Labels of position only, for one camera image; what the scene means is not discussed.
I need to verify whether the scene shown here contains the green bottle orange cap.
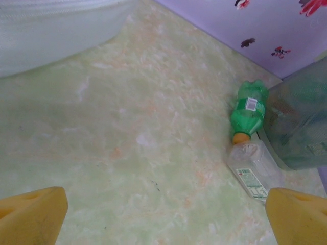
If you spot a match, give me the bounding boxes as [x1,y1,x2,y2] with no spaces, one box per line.
[229,79,270,146]

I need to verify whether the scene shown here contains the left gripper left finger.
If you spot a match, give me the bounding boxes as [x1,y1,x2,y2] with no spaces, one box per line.
[0,186,69,245]

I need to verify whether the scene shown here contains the white square lidded box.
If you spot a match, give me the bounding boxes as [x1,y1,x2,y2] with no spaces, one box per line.
[0,0,135,79]

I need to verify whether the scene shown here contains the grey mesh bin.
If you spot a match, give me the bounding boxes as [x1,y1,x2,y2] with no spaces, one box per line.
[263,54,327,172]

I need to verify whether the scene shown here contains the clear square bottle green cap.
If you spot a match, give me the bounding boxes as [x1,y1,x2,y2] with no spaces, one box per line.
[227,139,287,205]

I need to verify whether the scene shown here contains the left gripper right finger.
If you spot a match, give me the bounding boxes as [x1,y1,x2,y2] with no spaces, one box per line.
[265,187,327,245]

